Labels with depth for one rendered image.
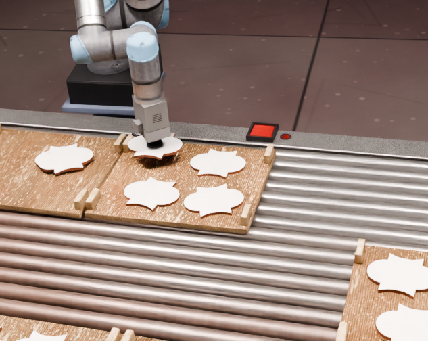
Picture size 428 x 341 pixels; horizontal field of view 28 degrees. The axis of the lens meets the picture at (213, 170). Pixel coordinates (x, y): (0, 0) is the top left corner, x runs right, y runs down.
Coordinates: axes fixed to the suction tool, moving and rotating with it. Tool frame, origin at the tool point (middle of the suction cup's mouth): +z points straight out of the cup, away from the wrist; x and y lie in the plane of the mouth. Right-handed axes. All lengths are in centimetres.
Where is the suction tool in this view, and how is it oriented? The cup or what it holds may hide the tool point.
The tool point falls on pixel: (155, 147)
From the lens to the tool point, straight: 224.7
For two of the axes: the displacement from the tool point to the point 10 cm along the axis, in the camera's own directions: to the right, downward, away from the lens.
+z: 0.7, 8.3, 5.5
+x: 9.0, -3.0, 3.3
